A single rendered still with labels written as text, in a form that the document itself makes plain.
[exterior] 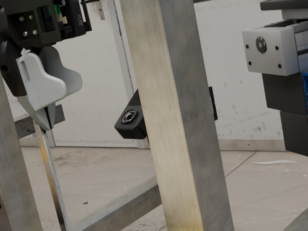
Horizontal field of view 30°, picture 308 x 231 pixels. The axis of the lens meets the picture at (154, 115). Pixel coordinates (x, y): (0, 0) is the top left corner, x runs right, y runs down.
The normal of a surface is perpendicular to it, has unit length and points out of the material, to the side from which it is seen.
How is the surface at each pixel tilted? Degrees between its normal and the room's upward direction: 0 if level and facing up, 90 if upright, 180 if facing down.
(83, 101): 90
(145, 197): 90
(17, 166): 90
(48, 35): 90
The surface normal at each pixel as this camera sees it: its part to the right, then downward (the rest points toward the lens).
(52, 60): -0.30, 0.22
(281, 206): -0.20, -0.95
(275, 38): -0.89, 0.27
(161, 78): -0.65, 0.30
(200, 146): 0.74, 0.01
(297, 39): 0.40, 0.14
